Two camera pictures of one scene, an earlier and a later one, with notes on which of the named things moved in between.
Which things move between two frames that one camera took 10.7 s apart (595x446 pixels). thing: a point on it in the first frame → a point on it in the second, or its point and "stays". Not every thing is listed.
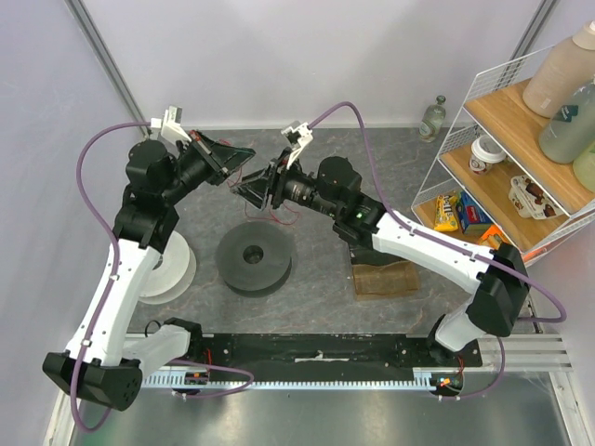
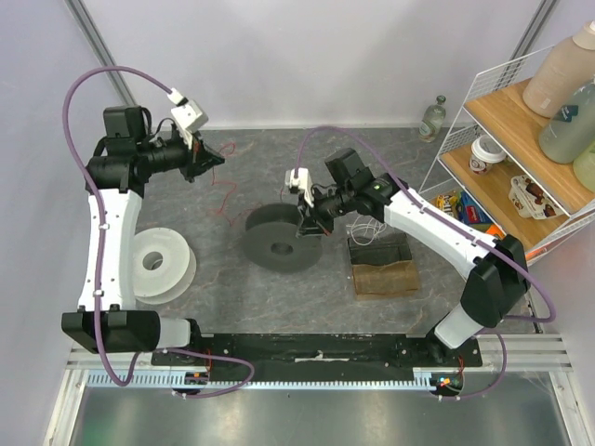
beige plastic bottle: (564, 68) stays
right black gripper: (274, 187) → (310, 216)
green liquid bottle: (572, 131) stays
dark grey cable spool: (255, 259) → (270, 241)
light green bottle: (584, 167) stays
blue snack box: (473, 219) stays
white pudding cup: (529, 200) stays
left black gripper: (220, 158) → (197, 159)
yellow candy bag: (446, 214) stays
